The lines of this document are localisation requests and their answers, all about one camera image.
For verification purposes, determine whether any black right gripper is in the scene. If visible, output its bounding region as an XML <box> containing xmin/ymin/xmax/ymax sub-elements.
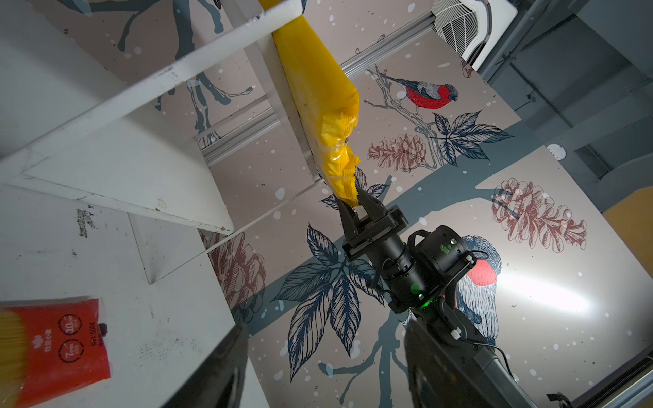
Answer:
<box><xmin>335</xmin><ymin>186</ymin><xmax>407</xmax><ymax>260</ymax></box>

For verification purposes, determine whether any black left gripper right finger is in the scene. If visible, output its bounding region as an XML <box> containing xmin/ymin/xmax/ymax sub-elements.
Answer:
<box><xmin>405</xmin><ymin>321</ymin><xmax>497</xmax><ymax>407</ymax></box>

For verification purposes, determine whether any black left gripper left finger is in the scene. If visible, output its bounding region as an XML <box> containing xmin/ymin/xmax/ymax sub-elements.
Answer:
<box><xmin>163</xmin><ymin>323</ymin><xmax>248</xmax><ymax>408</ymax></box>

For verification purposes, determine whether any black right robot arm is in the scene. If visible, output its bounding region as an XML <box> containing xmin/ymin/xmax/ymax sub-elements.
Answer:
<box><xmin>335</xmin><ymin>190</ymin><xmax>535</xmax><ymax>407</ymax></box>

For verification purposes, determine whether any white two-tier shelf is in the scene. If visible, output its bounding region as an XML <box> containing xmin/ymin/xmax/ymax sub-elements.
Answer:
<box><xmin>0</xmin><ymin>0</ymin><xmax>328</xmax><ymax>285</ymax></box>

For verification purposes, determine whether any red spaghetti pack rear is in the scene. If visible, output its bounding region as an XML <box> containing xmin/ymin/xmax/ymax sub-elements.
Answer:
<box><xmin>1</xmin><ymin>297</ymin><xmax>112</xmax><ymax>407</ymax></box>

